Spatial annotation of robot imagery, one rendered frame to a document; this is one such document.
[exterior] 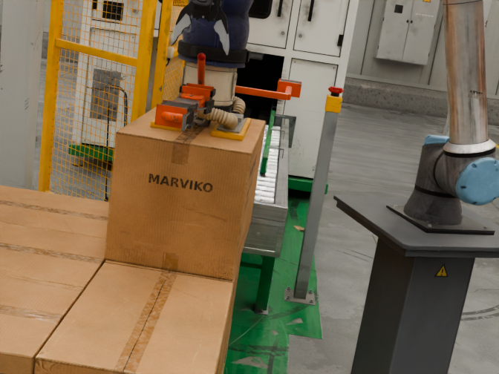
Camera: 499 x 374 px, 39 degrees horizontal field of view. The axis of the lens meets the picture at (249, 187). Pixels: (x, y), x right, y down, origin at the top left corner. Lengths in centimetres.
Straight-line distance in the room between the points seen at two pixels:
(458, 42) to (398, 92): 950
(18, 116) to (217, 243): 177
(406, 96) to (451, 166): 946
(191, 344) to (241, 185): 53
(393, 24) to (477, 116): 925
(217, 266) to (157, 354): 51
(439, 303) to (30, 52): 222
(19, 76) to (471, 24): 224
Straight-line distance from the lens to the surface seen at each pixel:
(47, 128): 415
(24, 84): 361
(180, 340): 177
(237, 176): 204
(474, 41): 211
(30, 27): 357
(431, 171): 230
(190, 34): 224
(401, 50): 1141
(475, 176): 215
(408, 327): 241
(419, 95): 1167
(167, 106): 170
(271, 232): 279
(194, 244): 212
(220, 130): 219
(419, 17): 1144
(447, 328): 249
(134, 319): 185
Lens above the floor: 136
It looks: 15 degrees down
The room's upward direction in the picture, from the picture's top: 9 degrees clockwise
